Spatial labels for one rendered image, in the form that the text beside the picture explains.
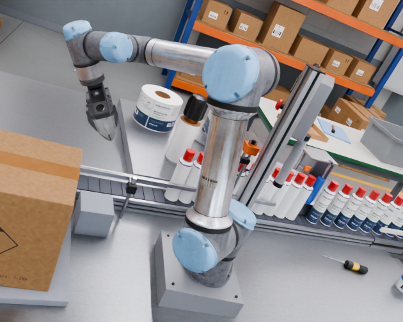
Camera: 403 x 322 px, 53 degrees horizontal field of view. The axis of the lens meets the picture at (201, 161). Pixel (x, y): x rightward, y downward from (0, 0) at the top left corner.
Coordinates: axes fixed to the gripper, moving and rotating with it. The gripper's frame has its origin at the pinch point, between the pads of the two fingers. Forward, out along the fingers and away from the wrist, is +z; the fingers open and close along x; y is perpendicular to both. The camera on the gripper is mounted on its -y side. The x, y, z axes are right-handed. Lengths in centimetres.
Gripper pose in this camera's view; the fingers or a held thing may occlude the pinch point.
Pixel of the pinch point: (109, 138)
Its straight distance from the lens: 130.7
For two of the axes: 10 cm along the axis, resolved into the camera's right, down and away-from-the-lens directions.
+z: 1.3, 8.1, 5.8
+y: -2.4, -5.4, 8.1
